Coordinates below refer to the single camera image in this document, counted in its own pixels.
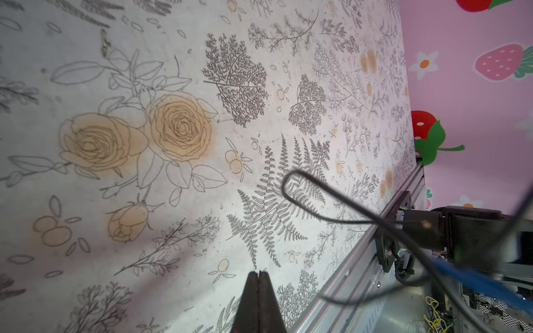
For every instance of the floral table mat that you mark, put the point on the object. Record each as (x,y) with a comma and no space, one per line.
(147,150)

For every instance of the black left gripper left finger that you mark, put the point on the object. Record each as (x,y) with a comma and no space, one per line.
(247,315)

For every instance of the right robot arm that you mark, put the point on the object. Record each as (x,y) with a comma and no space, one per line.
(485,240)

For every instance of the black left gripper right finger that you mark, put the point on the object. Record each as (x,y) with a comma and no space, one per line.
(270,317)

